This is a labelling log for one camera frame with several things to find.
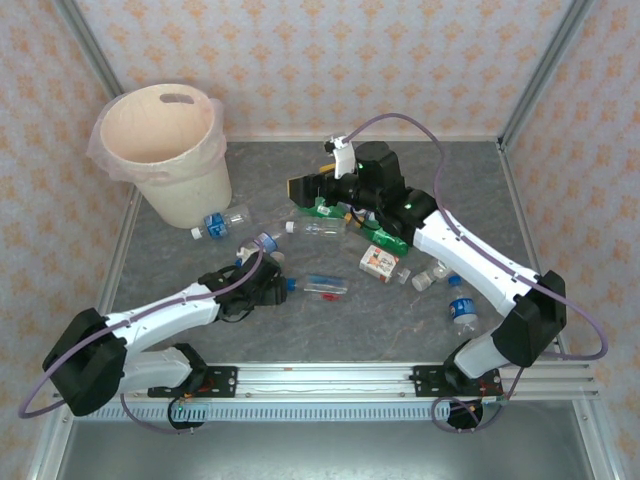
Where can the green bottle white barcode label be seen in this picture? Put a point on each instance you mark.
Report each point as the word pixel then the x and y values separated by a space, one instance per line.
pixel 310 210

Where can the blue label clear bottle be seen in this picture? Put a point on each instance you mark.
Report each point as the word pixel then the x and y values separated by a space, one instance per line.
pixel 267 241

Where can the clear bottle white cap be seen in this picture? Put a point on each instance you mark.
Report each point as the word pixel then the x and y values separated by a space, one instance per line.
pixel 320 229

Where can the clear unlabelled bottle blue cap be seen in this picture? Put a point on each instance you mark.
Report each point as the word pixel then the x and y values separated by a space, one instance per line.
pixel 325 285

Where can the green bottle orange yellow label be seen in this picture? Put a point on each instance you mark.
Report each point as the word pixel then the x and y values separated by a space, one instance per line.
pixel 392 242

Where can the blue label bottle white cap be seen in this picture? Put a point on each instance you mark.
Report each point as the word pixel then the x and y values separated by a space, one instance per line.
pixel 216 225

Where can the red white drink carton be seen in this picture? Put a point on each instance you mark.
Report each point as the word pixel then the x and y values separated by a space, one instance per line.
pixel 377 262

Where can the pepsi bottle blue cap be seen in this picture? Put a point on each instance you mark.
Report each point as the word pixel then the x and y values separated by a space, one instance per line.
pixel 462 310

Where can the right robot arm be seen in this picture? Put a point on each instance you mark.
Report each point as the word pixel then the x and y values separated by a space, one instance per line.
pixel 465 255

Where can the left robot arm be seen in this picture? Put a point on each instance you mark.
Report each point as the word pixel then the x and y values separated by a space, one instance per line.
pixel 165 315

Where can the cream plastic waste bin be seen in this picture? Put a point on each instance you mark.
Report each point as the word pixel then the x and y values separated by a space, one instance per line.
pixel 200 195

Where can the pink plastic bin liner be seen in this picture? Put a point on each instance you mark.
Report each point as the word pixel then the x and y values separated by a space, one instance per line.
pixel 150 135

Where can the small red plastic piece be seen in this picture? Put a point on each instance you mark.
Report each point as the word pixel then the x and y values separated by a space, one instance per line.
pixel 330 297

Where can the small white plastic piece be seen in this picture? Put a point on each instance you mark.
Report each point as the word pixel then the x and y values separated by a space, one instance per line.
pixel 402 276

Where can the small clear plastic jar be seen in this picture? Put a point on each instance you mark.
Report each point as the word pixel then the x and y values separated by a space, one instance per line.
pixel 425 280

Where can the grey metal shelf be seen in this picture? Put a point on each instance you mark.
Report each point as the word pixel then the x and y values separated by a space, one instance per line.
pixel 325 450

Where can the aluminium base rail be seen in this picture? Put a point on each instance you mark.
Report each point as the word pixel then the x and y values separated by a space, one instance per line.
pixel 325 380

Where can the aluminium table side rail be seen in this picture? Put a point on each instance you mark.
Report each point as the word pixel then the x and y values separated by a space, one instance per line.
pixel 521 210
pixel 120 250

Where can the aluminium frame post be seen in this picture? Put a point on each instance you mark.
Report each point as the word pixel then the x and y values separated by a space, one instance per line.
pixel 544 70
pixel 95 55

